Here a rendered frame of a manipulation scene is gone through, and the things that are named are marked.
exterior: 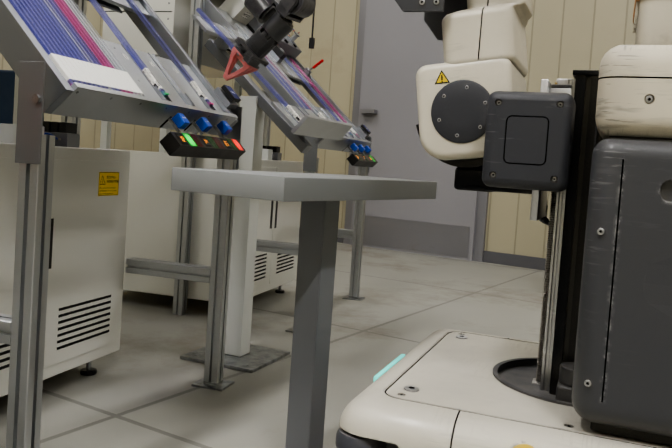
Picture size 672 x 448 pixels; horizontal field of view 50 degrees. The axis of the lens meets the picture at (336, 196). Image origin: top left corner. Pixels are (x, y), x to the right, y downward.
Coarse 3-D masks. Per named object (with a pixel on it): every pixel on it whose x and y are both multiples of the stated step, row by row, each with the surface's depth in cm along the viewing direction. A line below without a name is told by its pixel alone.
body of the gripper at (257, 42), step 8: (256, 32) 168; (264, 32) 167; (240, 40) 166; (248, 40) 168; (256, 40) 167; (264, 40) 167; (272, 40) 167; (248, 48) 166; (256, 48) 167; (264, 48) 168; (272, 48) 169; (248, 56) 165; (256, 56) 167; (264, 56) 170; (264, 64) 175
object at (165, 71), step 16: (112, 48) 155; (128, 64) 156; (160, 64) 172; (144, 80) 157; (160, 80) 165; (176, 80) 174; (160, 96) 158; (176, 96) 166; (192, 96) 176; (208, 96) 186
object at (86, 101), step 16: (80, 96) 126; (96, 96) 130; (112, 96) 134; (128, 96) 138; (144, 96) 144; (64, 112) 127; (80, 112) 131; (96, 112) 135; (112, 112) 139; (128, 112) 143; (144, 112) 148; (160, 112) 153; (176, 112) 158; (192, 112) 164; (208, 112) 170; (224, 112) 180; (192, 128) 172
